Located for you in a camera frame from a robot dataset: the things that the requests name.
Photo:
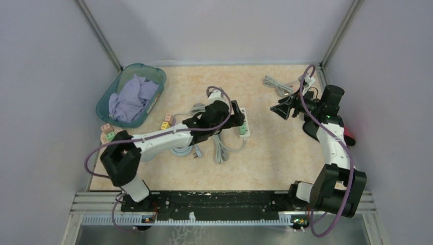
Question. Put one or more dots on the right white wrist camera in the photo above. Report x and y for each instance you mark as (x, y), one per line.
(307, 83)

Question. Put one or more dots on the yellow plug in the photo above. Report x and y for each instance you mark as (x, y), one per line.
(165, 125)

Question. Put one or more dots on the purple cloth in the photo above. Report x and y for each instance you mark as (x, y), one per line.
(127, 105)

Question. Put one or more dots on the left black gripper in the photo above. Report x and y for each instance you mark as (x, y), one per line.
(237, 118)

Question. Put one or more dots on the teal plastic basin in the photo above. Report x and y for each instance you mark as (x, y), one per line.
(152, 73)

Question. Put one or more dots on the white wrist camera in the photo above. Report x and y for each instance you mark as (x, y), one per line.
(215, 95)
(307, 83)

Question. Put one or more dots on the red and black cloth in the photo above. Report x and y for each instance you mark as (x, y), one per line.
(346, 135)

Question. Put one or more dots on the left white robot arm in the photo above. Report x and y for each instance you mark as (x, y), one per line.
(122, 157)

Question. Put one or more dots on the pink round socket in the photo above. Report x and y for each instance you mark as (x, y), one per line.
(103, 139)

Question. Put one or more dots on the black power strip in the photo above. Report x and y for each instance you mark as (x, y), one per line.
(282, 90)

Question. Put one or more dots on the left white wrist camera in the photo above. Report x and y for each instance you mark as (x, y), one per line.
(215, 95)

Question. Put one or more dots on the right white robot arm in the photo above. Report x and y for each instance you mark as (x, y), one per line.
(338, 185)

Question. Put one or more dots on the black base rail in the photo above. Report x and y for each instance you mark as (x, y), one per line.
(233, 206)

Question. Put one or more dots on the white power strip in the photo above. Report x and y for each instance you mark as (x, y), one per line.
(243, 111)

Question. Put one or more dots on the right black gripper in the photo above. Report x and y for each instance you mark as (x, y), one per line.
(283, 109)

